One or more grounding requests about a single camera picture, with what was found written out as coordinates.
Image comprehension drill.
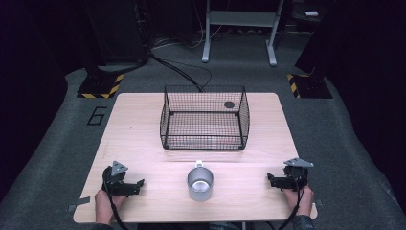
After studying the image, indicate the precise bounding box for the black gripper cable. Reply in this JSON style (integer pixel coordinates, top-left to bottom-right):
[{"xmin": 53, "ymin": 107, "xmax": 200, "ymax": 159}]
[
  {"xmin": 277, "ymin": 166, "xmax": 308, "ymax": 230},
  {"xmin": 102, "ymin": 167, "xmax": 130, "ymax": 230}
]

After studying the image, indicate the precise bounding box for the black hazard-striped stand base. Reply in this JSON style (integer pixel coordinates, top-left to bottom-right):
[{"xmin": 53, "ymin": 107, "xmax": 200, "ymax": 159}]
[
  {"xmin": 285, "ymin": 73, "xmax": 334, "ymax": 100},
  {"xmin": 76, "ymin": 72, "xmax": 124, "ymax": 100}
]

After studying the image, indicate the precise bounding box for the grey tape strip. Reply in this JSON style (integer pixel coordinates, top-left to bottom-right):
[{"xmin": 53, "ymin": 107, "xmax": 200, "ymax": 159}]
[{"xmin": 66, "ymin": 195, "xmax": 92, "ymax": 213}]

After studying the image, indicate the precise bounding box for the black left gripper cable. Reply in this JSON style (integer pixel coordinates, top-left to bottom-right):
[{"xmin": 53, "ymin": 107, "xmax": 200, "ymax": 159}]
[{"xmin": 102, "ymin": 167, "xmax": 130, "ymax": 230}]

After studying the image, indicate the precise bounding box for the white metal stand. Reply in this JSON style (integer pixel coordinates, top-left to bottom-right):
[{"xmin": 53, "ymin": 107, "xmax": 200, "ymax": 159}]
[{"xmin": 201, "ymin": 0, "xmax": 285, "ymax": 68}]

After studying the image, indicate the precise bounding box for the black wire basket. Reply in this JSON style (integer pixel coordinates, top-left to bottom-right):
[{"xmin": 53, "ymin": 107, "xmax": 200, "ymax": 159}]
[{"xmin": 159, "ymin": 84, "xmax": 251, "ymax": 151}]

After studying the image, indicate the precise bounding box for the person's right hand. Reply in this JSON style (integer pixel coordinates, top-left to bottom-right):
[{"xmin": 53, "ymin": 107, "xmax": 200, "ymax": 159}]
[{"xmin": 281, "ymin": 185, "xmax": 316, "ymax": 219}]

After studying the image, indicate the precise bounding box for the silver metal cup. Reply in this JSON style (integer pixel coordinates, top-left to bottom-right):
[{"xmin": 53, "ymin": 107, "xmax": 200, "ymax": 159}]
[{"xmin": 186, "ymin": 159, "xmax": 214, "ymax": 203}]

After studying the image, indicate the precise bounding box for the person's left hand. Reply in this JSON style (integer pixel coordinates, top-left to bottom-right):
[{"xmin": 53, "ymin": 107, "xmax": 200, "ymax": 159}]
[{"xmin": 94, "ymin": 188, "xmax": 127, "ymax": 226}]

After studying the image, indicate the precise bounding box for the black floor cable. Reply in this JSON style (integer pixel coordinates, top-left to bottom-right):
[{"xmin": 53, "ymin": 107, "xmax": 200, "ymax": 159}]
[{"xmin": 148, "ymin": 51, "xmax": 214, "ymax": 94}]

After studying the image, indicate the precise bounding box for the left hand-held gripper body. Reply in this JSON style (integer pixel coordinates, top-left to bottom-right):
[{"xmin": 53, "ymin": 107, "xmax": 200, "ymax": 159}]
[{"xmin": 101, "ymin": 160, "xmax": 132, "ymax": 196}]

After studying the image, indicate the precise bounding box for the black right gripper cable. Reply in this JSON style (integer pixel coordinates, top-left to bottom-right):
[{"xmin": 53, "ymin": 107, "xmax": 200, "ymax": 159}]
[{"xmin": 277, "ymin": 166, "xmax": 308, "ymax": 230}]

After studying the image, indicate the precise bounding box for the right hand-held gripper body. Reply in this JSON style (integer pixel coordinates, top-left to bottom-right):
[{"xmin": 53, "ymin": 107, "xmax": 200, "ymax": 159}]
[{"xmin": 282, "ymin": 157, "xmax": 315, "ymax": 193}]

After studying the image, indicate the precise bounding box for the large black equipment case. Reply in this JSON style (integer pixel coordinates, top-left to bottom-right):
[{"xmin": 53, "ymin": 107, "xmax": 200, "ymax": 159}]
[{"xmin": 80, "ymin": 0, "xmax": 151, "ymax": 75}]

